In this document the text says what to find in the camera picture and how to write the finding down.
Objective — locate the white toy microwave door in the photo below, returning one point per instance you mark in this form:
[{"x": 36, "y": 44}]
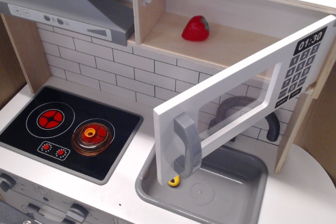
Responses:
[{"x": 196, "y": 122}]

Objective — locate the wooden microwave cabinet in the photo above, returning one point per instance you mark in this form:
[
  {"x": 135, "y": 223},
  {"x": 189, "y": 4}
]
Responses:
[{"x": 237, "y": 29}]

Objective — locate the grey range hood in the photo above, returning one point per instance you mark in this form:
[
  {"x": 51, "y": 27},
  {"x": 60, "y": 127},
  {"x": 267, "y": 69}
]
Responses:
[{"x": 109, "y": 20}]

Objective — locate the red toy strawberry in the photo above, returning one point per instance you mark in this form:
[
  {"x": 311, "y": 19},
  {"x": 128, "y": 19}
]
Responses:
[{"x": 197, "y": 29}]

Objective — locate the black toy stovetop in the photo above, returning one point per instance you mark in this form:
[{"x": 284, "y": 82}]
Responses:
[{"x": 42, "y": 131}]

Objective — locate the amber glass pot lid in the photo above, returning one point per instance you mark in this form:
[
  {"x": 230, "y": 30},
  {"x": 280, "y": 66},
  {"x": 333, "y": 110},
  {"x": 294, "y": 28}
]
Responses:
[{"x": 91, "y": 139}]

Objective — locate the grey oven knob left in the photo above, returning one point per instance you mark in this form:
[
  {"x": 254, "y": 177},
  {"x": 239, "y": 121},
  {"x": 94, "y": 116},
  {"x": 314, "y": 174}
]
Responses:
[{"x": 7, "y": 182}]

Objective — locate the grey oven knob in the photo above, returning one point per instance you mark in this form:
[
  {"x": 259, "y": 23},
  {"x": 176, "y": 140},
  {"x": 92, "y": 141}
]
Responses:
[
  {"x": 7, "y": 182},
  {"x": 77, "y": 212}
]

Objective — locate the dark grey toy faucet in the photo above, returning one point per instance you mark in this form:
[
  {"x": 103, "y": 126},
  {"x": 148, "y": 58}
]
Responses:
[{"x": 273, "y": 127}]

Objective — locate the grey oven knob right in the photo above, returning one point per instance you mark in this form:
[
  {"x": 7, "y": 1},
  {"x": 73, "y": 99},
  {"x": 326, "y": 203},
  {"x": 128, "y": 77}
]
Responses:
[{"x": 77, "y": 212}]

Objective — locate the grey toy sink basin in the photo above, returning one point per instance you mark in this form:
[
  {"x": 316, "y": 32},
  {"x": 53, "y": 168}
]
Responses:
[{"x": 227, "y": 188}]

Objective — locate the yellow handled toy knife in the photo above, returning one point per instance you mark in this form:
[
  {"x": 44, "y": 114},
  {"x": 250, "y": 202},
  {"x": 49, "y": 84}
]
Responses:
[{"x": 175, "y": 181}]

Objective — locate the grey oven door handle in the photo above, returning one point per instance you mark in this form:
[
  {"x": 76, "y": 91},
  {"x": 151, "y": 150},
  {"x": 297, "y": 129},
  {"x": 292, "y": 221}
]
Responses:
[{"x": 47, "y": 215}]

